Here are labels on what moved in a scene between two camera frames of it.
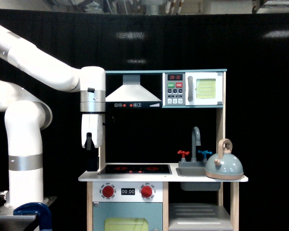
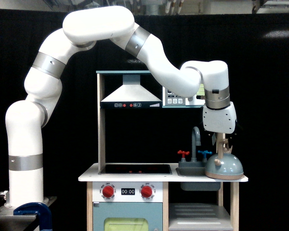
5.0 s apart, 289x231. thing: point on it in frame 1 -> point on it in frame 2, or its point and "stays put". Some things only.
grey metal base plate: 4,216 stays put
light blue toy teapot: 224,165 stays put
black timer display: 128,191 stays put
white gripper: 91,132 -> 222,121
